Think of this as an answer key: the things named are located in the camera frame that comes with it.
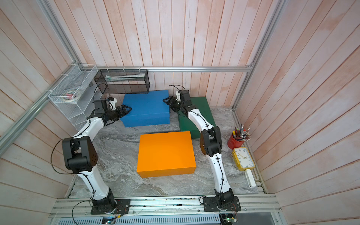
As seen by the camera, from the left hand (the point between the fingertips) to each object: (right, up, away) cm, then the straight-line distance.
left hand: (129, 111), depth 94 cm
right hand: (+23, +7, +3) cm, 24 cm away
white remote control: (+76, -40, -14) cm, 87 cm away
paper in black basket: (-3, +22, -5) cm, 22 cm away
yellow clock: (+75, -31, -6) cm, 82 cm away
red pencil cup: (+69, -21, -5) cm, 72 cm away
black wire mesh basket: (-8, +24, +10) cm, 27 cm away
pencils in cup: (+75, -17, -2) cm, 77 cm away
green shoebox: (+52, +8, +17) cm, 55 cm away
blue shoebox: (+13, +2, +1) cm, 13 cm away
